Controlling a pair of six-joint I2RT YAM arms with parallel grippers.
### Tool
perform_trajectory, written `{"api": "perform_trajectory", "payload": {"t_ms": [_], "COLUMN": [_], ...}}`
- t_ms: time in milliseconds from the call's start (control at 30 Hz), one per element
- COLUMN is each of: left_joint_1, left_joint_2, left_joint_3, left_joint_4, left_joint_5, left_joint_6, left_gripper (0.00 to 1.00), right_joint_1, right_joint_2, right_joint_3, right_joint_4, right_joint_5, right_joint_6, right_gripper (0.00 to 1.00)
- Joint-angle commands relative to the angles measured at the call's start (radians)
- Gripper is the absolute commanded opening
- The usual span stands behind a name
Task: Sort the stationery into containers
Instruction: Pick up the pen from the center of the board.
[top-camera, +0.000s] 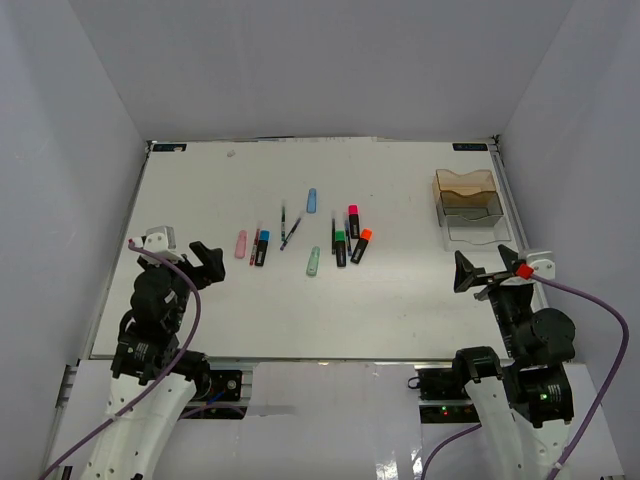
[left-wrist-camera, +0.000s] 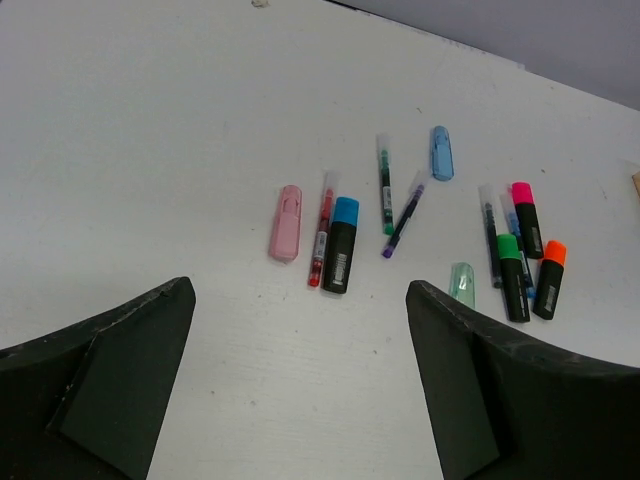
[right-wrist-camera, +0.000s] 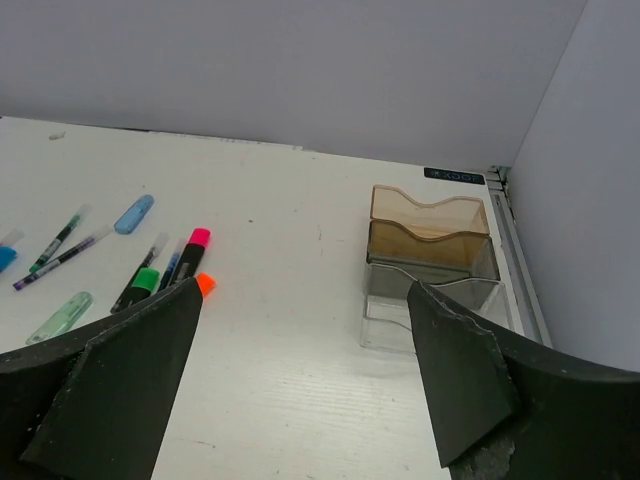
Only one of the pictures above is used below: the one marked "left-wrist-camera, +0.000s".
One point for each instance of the blue correction tape case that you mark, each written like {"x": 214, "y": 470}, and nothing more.
{"x": 441, "y": 154}

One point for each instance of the pink cap black highlighter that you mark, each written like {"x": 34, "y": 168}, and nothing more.
{"x": 524, "y": 203}

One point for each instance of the small white debris scrap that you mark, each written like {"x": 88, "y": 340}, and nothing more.
{"x": 259, "y": 3}

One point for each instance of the green correction tape case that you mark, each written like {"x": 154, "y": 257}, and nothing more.
{"x": 462, "y": 284}

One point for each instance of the pink correction tape case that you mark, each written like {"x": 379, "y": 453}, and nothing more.
{"x": 285, "y": 235}

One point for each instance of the blue gel pen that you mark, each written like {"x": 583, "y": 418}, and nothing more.
{"x": 514, "y": 228}

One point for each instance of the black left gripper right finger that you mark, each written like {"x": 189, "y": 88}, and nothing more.
{"x": 505, "y": 405}

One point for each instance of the green gel pen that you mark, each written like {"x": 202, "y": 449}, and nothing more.
{"x": 383, "y": 155}

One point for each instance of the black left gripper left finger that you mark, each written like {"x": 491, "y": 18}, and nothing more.
{"x": 88, "y": 401}

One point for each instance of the red gel pen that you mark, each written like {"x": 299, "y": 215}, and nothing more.
{"x": 331, "y": 179}

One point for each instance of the purple gel pen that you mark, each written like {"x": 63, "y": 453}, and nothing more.
{"x": 407, "y": 213}

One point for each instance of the black gel pen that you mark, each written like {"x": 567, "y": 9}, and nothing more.
{"x": 488, "y": 212}

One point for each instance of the transparent tiered organizer container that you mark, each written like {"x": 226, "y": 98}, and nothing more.
{"x": 633, "y": 172}

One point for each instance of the blue cap black highlighter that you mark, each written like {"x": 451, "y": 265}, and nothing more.
{"x": 341, "y": 245}

